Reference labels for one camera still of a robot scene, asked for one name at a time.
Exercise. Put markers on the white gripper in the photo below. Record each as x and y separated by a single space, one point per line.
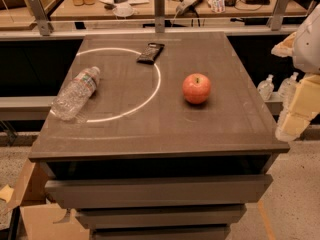
308 49

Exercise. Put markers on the red apple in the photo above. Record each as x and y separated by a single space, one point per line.
196 88

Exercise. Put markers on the clear sanitizer bottle right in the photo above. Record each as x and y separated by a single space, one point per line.
282 91

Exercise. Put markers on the clear sanitizer bottle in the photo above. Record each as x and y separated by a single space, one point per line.
282 91
266 87

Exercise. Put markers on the clear sanitizer bottle left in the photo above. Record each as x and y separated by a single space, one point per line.
266 87

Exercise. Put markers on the clear plastic water bottle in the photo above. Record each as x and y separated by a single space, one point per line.
72 98

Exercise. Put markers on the colourful small packet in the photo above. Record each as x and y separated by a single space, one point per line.
217 6

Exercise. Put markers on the grey stapler tool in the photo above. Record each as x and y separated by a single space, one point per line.
185 5

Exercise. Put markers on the grey drawer cabinet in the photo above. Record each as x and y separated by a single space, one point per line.
146 164

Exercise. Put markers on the dark snack bar wrapper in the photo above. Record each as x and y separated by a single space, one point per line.
150 54

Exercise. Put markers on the white bowl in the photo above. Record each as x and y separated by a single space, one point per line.
123 10

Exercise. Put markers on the wooden desk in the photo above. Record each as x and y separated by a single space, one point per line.
68 11

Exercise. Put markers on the cardboard box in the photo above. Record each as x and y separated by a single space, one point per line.
43 219

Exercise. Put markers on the yellow sticky note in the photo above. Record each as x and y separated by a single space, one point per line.
6 193

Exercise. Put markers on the metal bracket right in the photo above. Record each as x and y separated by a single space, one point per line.
276 19

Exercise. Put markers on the metal bracket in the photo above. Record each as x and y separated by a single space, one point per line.
276 19
42 21
159 13

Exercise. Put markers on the metal bracket middle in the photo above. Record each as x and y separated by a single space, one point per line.
159 13

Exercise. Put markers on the metal bracket left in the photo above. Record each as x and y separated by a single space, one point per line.
42 21

